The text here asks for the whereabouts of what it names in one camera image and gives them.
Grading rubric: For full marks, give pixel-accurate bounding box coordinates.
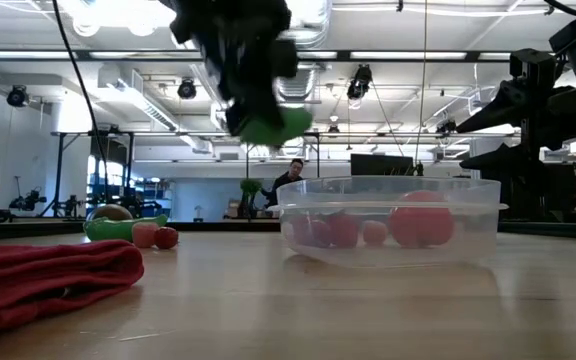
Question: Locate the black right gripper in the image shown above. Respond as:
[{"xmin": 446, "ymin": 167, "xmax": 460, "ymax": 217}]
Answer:
[{"xmin": 456, "ymin": 79, "xmax": 576, "ymax": 171}]

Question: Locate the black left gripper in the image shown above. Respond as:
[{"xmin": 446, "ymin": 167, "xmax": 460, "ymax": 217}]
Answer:
[{"xmin": 160, "ymin": 0, "xmax": 299, "ymax": 137}]

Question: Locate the green toy vegetable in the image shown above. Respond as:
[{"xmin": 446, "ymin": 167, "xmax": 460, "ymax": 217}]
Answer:
[{"xmin": 240, "ymin": 107, "xmax": 314, "ymax": 147}]

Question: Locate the red toy tomato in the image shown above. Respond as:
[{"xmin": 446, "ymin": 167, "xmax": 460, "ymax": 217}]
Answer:
[{"xmin": 389, "ymin": 189, "xmax": 456, "ymax": 250}]

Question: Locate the red toy berry cluster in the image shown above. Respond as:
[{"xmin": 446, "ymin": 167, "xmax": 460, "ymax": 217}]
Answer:
[{"xmin": 290, "ymin": 212, "xmax": 362, "ymax": 250}]

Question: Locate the small red toy fruit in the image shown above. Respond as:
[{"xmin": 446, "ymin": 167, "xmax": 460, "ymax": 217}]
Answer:
[{"xmin": 153, "ymin": 226, "xmax": 180, "ymax": 251}]

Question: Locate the small brownish toy fruit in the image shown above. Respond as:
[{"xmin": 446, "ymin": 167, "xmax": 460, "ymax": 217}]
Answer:
[{"xmin": 361, "ymin": 219, "xmax": 389, "ymax": 247}]

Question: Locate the small pink toy fruit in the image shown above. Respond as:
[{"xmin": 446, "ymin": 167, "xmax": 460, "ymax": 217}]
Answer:
[{"xmin": 131, "ymin": 222, "xmax": 160, "ymax": 250}]

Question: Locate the brown toy kiwi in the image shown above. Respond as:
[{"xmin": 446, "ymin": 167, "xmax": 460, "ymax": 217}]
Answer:
[{"xmin": 86, "ymin": 203, "xmax": 134, "ymax": 222}]

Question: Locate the green toy pea pod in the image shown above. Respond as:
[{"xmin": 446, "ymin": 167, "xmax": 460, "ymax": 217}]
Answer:
[{"xmin": 83, "ymin": 213, "xmax": 169, "ymax": 243}]

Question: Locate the clear plastic tupperware container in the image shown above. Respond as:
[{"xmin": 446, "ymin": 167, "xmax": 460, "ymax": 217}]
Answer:
[{"xmin": 267, "ymin": 174, "xmax": 510, "ymax": 269}]

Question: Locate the black ceiling spot lamp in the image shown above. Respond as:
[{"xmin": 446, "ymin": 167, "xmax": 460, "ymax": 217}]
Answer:
[
  {"xmin": 346, "ymin": 64, "xmax": 373, "ymax": 100},
  {"xmin": 176, "ymin": 78, "xmax": 198, "ymax": 100},
  {"xmin": 6, "ymin": 84, "xmax": 30, "ymax": 109}
]

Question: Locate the potted green succulent plant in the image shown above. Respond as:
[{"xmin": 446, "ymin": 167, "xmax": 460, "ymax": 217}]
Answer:
[{"xmin": 239, "ymin": 178, "xmax": 264, "ymax": 221}]

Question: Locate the black computer monitor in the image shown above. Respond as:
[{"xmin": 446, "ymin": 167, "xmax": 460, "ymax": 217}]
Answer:
[{"xmin": 350, "ymin": 153, "xmax": 414, "ymax": 177}]

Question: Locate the red folded cloth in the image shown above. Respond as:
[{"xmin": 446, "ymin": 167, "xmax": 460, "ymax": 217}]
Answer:
[{"xmin": 0, "ymin": 238, "xmax": 146, "ymax": 337}]

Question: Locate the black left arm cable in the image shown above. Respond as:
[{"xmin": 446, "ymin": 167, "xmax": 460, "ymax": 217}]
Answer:
[{"xmin": 50, "ymin": 0, "xmax": 113, "ymax": 204}]

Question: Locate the black background station frame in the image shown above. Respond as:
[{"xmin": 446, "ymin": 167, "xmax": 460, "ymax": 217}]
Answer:
[{"xmin": 50, "ymin": 130, "xmax": 137, "ymax": 217}]

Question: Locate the black aluminium table frame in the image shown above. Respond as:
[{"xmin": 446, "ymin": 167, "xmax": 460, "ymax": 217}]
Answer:
[{"xmin": 0, "ymin": 217, "xmax": 576, "ymax": 242}]

